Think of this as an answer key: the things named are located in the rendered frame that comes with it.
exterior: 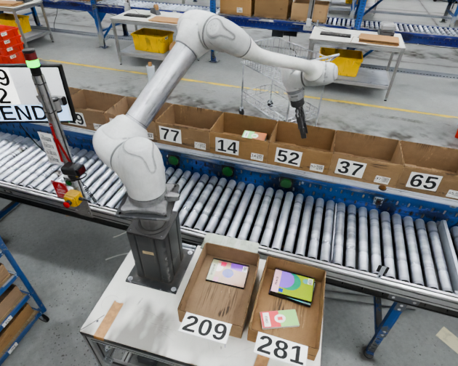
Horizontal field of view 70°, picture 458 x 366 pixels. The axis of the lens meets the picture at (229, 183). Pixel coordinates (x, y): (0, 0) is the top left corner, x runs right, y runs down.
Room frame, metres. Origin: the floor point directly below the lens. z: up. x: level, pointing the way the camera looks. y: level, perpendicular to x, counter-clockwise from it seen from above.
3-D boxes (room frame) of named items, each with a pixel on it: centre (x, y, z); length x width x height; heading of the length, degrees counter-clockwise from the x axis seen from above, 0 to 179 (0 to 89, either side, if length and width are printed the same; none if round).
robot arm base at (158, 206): (1.00, 0.31, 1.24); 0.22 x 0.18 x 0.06; 86
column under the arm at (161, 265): (1.00, 0.33, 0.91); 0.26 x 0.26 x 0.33; 76
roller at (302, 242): (1.34, -0.45, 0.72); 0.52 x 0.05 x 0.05; 163
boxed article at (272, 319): (0.73, -0.23, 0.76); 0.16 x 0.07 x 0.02; 96
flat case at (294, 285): (0.89, -0.31, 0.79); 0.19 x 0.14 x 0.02; 74
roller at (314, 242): (1.32, -0.52, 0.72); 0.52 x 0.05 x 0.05; 163
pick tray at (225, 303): (0.87, 0.02, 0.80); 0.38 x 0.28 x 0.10; 166
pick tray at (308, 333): (0.79, -0.28, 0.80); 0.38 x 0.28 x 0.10; 164
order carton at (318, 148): (1.81, -0.47, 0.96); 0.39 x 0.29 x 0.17; 74
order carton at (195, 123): (2.03, 0.28, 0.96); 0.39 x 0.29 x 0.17; 73
